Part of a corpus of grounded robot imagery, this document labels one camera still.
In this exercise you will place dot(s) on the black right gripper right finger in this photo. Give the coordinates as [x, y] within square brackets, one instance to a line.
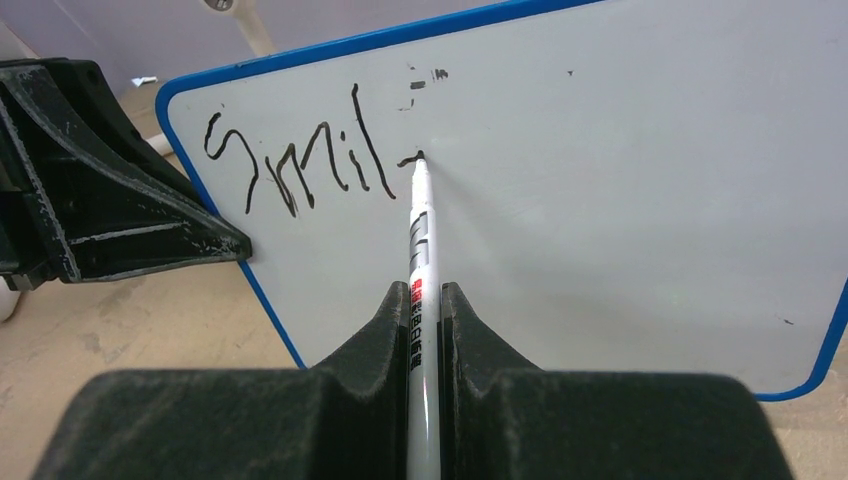
[509, 419]

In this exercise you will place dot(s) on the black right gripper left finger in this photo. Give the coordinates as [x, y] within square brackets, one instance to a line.
[343, 418]

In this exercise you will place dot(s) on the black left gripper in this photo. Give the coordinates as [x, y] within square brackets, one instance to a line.
[84, 197]

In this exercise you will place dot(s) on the white whiteboard marker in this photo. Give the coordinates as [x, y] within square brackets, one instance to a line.
[423, 459]

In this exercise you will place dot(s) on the blue framed whiteboard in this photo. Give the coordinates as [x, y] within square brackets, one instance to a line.
[618, 185]

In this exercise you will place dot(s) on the white PVC pipe frame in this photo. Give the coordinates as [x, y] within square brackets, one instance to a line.
[247, 17]

